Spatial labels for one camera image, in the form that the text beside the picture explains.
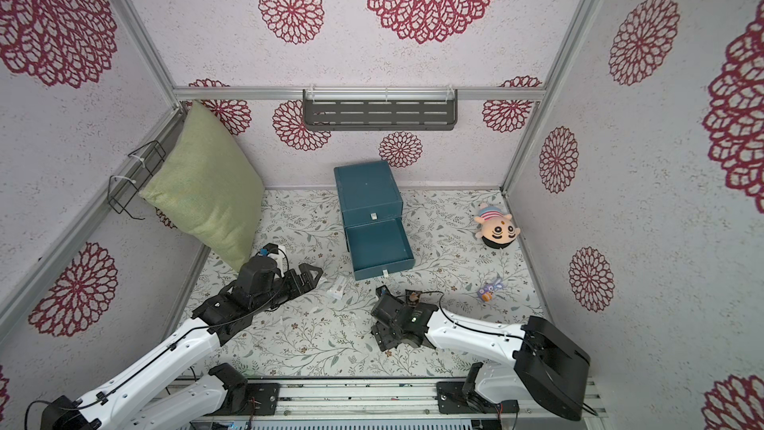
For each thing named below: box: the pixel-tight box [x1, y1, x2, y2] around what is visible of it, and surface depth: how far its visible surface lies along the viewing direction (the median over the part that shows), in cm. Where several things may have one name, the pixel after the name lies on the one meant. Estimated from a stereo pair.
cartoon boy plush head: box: [473, 206, 522, 250], surface depth 101 cm
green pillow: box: [138, 100, 266, 265], surface depth 86 cm
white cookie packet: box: [326, 275, 346, 300], surface depth 94 cm
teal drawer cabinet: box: [334, 160, 404, 229], surface depth 93 cm
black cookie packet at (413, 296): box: [404, 288, 422, 302], surface depth 92 cm
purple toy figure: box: [477, 282, 504, 302], surface depth 92 cm
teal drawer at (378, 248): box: [344, 218, 416, 281], surface depth 96 cm
